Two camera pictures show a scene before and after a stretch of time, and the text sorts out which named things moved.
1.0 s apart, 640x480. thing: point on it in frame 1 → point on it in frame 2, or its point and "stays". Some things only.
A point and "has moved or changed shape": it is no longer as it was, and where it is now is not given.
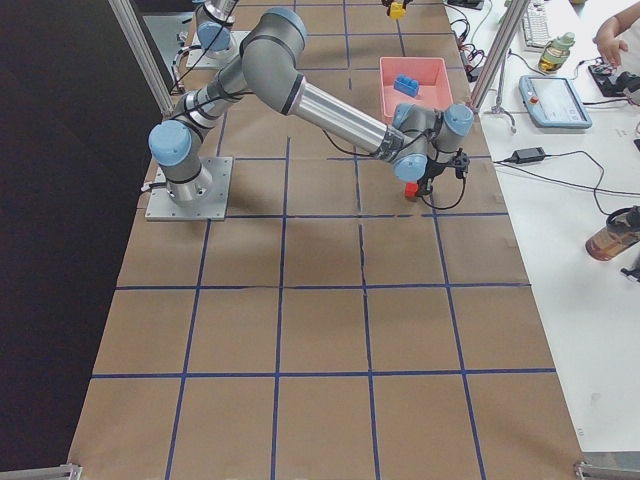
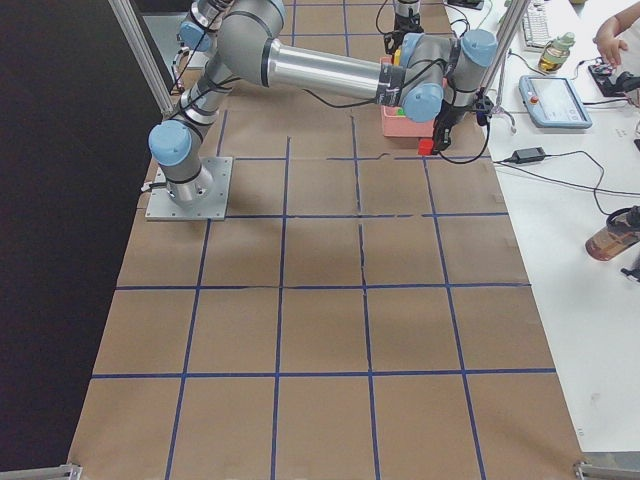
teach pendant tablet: (553, 102) stays
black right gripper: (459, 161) → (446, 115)
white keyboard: (536, 26) stays
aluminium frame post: (508, 29) stays
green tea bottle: (556, 53) stays
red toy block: (411, 189) has moved or changed shape
